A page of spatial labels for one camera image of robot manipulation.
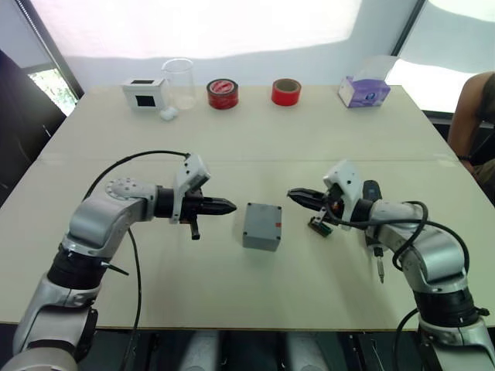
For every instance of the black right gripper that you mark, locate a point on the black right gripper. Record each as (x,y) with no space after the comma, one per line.
(332,203)

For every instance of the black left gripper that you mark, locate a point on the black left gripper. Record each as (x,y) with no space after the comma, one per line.
(192,208)

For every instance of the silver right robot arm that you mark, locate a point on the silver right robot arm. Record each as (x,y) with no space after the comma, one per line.
(437,251)

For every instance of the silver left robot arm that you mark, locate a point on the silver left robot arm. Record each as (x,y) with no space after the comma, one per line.
(96,220)

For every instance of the grey plastic junction box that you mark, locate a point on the grey plastic junction box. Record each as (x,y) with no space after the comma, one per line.
(263,228)

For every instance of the black electric screwdriver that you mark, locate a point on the black electric screwdriver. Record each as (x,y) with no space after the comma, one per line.
(372,191)

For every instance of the purple tissue box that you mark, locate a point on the purple tissue box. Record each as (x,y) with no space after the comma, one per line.
(361,94)

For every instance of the white box with black windows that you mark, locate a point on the white box with black windows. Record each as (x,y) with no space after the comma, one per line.
(145,90)

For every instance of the small white crumpled lump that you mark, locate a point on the small white crumpled lump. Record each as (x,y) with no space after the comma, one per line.
(169,114)

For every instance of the red tape roll cardboard core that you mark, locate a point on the red tape roll cardboard core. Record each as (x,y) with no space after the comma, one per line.
(285,96)

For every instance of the red tape roll black core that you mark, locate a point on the red tape roll black core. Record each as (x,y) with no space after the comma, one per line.
(222,96)

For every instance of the clear glass beaker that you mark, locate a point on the clear glass beaker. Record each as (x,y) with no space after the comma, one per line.
(181,85)

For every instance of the person's dark clothing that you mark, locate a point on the person's dark clothing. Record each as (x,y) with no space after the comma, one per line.
(488,131)

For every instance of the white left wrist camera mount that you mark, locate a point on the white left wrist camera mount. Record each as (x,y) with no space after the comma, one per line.
(191,175)

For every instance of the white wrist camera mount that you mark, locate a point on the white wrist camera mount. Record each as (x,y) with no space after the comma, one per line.
(348,178)
(191,175)

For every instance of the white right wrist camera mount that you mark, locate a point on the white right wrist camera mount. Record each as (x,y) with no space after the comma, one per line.
(348,178)

